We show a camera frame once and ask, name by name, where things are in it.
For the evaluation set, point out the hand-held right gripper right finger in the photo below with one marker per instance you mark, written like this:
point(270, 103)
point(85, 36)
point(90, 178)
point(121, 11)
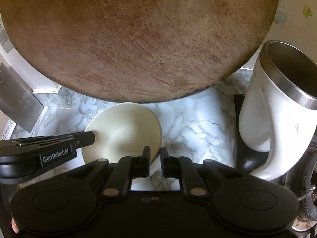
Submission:
point(164, 164)

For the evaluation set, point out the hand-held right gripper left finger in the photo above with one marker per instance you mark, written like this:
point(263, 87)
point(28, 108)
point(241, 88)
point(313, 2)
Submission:
point(146, 163)

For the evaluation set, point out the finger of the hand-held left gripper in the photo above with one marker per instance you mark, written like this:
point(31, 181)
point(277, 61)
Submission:
point(85, 140)

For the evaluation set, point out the cream bowl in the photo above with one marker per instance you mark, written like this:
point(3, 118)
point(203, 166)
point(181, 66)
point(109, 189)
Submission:
point(123, 129)

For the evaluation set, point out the black gas stove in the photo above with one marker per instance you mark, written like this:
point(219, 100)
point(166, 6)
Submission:
point(244, 141)

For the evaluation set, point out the white mug with steel rim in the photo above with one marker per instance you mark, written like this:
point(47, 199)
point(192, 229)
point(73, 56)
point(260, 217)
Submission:
point(272, 109)

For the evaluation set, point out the gas stove burner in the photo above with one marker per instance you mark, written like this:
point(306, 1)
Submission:
point(307, 191)

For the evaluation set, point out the round wooden cutting board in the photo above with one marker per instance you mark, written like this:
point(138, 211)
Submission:
point(138, 37)

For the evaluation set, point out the grey vent grille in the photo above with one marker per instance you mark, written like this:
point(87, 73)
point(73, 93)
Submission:
point(3, 37)

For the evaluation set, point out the person's left hand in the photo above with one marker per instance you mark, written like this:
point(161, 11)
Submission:
point(14, 225)

